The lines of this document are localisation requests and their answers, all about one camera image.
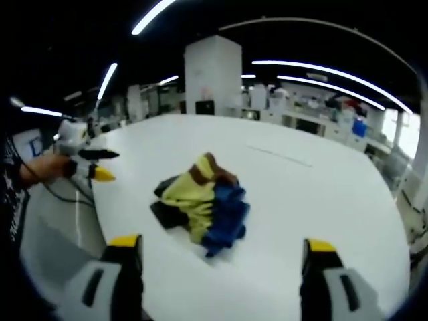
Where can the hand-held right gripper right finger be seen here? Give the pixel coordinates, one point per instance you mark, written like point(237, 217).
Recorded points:
point(329, 291)

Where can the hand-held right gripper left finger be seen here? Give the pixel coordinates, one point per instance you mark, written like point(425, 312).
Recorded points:
point(100, 287)

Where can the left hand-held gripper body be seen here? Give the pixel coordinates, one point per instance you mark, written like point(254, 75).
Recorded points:
point(72, 137)

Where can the yellow blue brown garment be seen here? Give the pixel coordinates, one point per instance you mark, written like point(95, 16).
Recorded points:
point(207, 204)

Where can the person's left hand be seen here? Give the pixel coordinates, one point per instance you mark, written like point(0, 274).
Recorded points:
point(45, 168)

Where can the long ceiling light strip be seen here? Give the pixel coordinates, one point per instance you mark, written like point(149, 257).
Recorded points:
point(41, 111)
point(334, 87)
point(334, 72)
point(107, 80)
point(150, 18)

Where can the white sign board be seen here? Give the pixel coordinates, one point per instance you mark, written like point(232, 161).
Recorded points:
point(28, 147)

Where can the black patterned sleeve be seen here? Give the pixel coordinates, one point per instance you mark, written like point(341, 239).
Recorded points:
point(11, 190)

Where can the black box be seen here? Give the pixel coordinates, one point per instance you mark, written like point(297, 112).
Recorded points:
point(204, 107)

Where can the white square pillar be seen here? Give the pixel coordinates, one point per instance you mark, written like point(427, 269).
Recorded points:
point(214, 73)

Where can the blue container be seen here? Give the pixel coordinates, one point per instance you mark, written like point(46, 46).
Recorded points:
point(359, 127)

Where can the white workbench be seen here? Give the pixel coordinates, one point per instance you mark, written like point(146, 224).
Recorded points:
point(311, 122)

